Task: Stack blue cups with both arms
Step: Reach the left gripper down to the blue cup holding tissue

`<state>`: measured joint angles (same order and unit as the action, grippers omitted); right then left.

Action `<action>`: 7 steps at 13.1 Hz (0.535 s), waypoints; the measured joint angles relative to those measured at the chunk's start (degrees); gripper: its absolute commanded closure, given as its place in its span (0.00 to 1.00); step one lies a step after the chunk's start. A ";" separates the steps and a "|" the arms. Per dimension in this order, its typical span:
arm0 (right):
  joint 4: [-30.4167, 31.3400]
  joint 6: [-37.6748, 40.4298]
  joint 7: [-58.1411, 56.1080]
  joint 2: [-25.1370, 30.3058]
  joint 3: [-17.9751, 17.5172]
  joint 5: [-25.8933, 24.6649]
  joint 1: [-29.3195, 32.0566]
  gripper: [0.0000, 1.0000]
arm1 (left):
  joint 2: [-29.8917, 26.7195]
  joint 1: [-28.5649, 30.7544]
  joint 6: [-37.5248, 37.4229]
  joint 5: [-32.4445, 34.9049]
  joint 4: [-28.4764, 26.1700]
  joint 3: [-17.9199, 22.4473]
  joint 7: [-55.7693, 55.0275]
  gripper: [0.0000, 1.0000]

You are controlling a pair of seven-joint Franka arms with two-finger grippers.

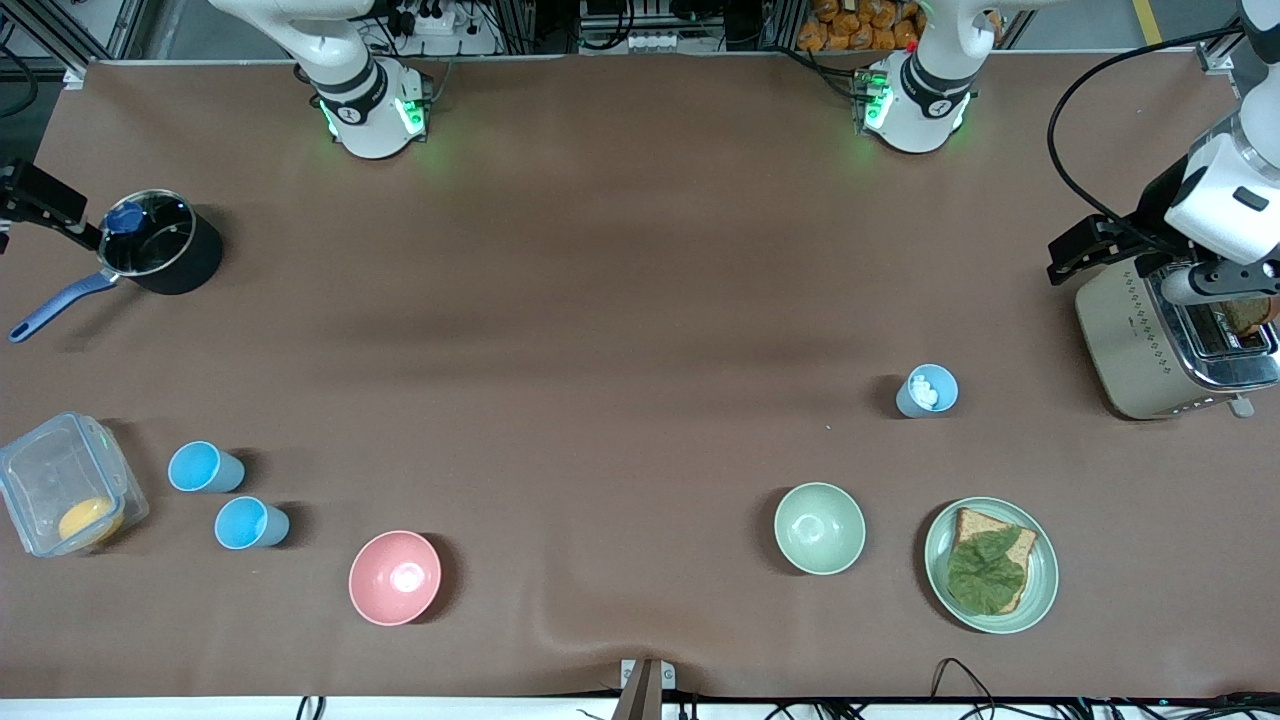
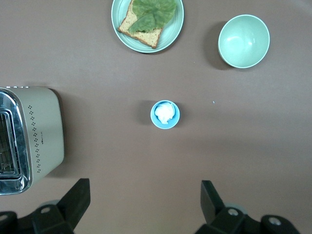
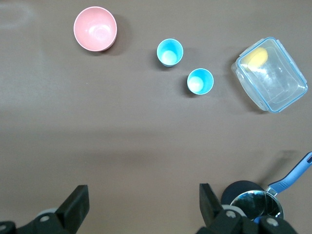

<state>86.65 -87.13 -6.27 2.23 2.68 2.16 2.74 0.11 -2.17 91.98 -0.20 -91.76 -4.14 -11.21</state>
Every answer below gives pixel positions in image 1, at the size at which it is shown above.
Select blue plastic cup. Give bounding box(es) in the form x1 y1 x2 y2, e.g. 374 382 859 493
167 441 246 494
214 496 291 551

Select glass lid blue knob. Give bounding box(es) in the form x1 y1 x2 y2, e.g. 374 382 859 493
98 190 196 277

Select beige metal toaster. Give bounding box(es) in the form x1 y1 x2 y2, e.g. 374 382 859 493
1075 255 1280 421

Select toasted bread slice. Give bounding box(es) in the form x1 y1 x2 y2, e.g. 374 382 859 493
1222 298 1277 337

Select blue cup with white pieces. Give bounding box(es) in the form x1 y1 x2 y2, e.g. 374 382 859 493
895 363 959 419

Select clear plastic food container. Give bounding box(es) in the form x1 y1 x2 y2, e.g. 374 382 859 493
0 411 151 559

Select brown bread slice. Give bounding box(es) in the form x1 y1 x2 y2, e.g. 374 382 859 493
950 507 1039 615

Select orange round food piece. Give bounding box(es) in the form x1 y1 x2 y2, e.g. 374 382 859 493
57 497 126 547

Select bag of orange buns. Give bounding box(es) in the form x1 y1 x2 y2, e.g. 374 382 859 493
797 0 926 53

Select pale green plate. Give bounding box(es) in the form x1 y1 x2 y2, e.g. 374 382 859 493
923 497 1059 635

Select green lettuce leaf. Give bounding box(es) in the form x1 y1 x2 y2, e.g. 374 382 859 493
946 527 1029 613

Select pale green bowl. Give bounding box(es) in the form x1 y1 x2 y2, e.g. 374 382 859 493
773 482 867 576

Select white power strip black plugs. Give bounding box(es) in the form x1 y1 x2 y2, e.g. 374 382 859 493
390 0 463 37

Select pink bowl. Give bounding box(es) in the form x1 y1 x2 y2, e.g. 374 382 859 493
348 530 442 628

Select brown table cover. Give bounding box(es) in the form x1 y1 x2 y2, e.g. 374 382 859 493
0 55 1280 701

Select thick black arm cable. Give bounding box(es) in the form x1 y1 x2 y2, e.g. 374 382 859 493
1046 25 1246 251

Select black pot blue handle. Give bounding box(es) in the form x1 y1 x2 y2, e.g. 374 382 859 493
8 189 224 344

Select thin black cable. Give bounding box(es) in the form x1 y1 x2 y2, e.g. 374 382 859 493
930 657 1003 720

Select metal table edge bracket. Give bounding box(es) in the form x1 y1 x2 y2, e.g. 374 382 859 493
619 657 677 720

